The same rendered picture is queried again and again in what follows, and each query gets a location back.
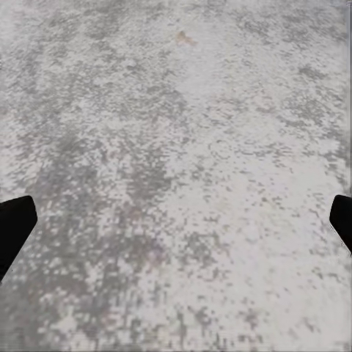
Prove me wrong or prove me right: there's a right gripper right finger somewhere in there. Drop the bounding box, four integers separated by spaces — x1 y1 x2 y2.
329 194 352 252

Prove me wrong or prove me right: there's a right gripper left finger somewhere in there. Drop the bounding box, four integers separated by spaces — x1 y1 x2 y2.
0 195 37 281

